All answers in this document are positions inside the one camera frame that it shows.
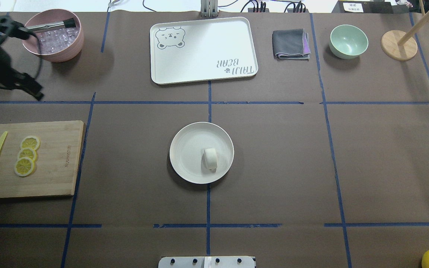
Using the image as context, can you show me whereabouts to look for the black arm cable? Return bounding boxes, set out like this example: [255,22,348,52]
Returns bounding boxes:
[0,33,44,90]

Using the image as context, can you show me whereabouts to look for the white steamed bun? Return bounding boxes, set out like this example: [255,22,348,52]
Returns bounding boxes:
[203,147,218,170]

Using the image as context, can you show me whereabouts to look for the pink bowl with ice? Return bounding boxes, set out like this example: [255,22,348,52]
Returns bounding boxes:
[22,9,85,63]

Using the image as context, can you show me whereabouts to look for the black power strip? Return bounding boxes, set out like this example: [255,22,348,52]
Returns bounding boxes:
[242,0,308,13]

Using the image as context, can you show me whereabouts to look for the aluminium frame post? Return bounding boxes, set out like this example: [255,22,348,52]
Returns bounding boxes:
[200,0,219,17]

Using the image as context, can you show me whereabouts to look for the wooden mug tree stand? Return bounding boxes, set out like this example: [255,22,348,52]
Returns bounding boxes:
[380,11,429,61]

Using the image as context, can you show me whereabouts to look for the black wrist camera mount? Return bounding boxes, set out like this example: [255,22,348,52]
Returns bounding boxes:
[0,15,35,44]

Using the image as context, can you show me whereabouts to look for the lemon slice top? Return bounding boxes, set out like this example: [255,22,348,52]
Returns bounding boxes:
[19,135,41,151]

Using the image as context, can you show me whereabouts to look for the mint green bowl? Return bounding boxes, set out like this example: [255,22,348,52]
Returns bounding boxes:
[329,25,369,59]

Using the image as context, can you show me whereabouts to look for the bamboo cutting board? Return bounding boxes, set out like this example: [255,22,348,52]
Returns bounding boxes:
[0,121,85,198]

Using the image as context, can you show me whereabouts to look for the white mount base plate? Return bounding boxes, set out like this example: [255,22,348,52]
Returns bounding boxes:
[158,256,257,268]

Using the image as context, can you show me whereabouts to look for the grey folded cloth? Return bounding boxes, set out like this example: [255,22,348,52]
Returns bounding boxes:
[272,28,311,60]

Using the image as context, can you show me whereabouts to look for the lemon slice middle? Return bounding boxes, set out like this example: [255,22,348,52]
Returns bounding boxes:
[17,147,38,162]

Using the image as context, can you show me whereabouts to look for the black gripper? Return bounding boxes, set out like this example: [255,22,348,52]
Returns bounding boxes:
[0,48,44,101]

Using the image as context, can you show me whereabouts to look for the white bear tray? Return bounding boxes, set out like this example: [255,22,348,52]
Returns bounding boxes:
[150,17,258,85]

